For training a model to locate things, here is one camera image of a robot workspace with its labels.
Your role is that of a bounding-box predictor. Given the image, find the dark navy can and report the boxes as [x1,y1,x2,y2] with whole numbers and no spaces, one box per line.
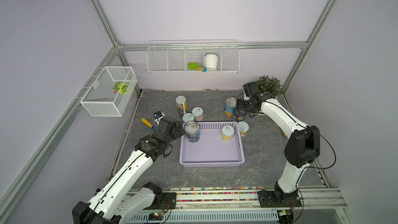
[233,111,247,121]

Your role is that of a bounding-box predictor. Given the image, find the blue soup can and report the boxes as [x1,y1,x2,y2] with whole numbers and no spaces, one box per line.
[224,97,237,117]
[184,121,200,143]

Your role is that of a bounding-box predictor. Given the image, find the yellow label small can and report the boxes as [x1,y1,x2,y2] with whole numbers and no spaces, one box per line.
[221,125,235,141]

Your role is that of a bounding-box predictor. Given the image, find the tall colourful can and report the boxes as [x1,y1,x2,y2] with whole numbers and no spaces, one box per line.
[175,95,187,116]

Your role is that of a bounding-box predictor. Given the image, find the lilac plastic basket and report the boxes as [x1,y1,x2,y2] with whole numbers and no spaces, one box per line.
[179,121,245,168]

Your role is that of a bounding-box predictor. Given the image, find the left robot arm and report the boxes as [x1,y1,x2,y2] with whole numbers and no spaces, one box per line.
[72,117,185,224]

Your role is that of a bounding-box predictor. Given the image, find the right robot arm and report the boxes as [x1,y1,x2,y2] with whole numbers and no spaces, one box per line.
[236,97,320,202]

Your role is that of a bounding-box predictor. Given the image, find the green toy in basket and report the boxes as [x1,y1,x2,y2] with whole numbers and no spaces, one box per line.
[114,82,129,95]

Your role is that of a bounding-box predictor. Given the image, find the teal toy garden fork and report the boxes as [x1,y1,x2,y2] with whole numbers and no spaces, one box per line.
[141,118,157,131]

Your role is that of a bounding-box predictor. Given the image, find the potted green plant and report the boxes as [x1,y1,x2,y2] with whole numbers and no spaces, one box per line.
[256,75,283,97]

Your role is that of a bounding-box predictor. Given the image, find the orange label small can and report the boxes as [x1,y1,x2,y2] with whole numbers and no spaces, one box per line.
[238,121,249,136]

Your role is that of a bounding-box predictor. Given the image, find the green label small can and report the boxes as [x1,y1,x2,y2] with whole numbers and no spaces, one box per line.
[182,113,195,123]

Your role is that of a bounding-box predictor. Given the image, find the pink label small can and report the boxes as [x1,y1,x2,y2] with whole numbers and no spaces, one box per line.
[191,107,204,122]

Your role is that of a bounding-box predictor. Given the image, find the white empty flower pot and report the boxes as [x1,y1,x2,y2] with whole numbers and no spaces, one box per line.
[204,54,219,72]

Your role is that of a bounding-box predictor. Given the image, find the green toy scoop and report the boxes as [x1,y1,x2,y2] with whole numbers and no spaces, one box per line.
[188,62,207,72]

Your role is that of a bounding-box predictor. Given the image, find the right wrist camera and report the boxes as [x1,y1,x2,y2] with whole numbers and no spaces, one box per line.
[243,82,261,99]

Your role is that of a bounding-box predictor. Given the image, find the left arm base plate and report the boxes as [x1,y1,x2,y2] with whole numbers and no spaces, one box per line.
[145,192,177,210]

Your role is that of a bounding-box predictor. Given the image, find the white wire side basket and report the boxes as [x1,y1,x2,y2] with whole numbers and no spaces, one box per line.
[80,66,137,117]

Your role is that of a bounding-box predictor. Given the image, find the white wire wall shelf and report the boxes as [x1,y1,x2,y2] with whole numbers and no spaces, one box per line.
[146,40,240,74]

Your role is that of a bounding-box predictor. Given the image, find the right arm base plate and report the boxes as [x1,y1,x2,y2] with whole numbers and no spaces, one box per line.
[258,190,302,209]

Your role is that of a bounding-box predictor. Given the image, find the aluminium frame rail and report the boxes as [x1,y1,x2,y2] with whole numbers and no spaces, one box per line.
[124,188,347,211]

